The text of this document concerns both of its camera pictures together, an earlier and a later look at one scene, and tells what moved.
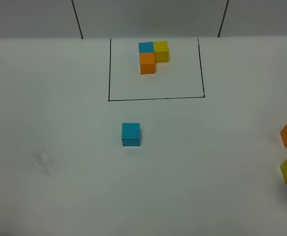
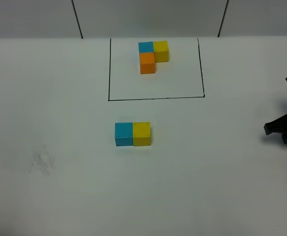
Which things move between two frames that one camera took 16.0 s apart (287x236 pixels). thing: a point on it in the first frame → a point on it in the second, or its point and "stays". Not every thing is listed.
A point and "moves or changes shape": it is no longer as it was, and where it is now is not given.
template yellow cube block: x=161 y=51 stays
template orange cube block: x=147 y=63 stays
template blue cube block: x=145 y=47 stays
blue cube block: x=130 y=134 moves or changes shape
